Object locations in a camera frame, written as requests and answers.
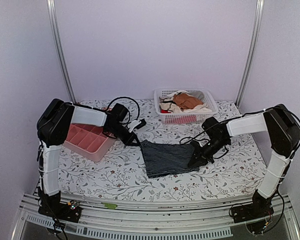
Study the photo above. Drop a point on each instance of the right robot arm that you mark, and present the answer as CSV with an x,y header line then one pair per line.
x,y
282,127

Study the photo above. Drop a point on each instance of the right aluminium frame post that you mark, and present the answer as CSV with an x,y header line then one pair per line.
x,y
251,52

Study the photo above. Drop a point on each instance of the navy striped underwear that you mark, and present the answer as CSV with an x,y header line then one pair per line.
x,y
166,159

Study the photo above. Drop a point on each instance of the pink plastic divider box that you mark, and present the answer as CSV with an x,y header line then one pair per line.
x,y
88,141

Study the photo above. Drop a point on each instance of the left aluminium frame post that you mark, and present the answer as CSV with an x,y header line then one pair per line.
x,y
59,49

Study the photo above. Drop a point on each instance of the aluminium frame post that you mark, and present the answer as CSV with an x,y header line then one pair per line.
x,y
251,52
59,49

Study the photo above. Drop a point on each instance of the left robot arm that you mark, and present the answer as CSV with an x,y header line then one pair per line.
x,y
54,124

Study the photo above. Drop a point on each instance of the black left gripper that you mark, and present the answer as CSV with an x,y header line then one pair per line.
x,y
128,140

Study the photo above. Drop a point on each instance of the pile of clothes in basket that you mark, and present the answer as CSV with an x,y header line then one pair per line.
x,y
184,102

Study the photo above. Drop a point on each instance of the green leaf scrap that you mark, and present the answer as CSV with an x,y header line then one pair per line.
x,y
110,206

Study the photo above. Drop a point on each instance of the front aluminium rail base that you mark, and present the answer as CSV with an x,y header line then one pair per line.
x,y
208,219

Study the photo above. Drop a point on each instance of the white plastic laundry basket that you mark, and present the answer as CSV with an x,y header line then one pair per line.
x,y
184,118

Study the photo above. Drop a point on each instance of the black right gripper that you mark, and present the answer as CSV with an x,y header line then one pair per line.
x,y
200,159

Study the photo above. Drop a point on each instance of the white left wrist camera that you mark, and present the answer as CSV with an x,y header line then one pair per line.
x,y
136,124

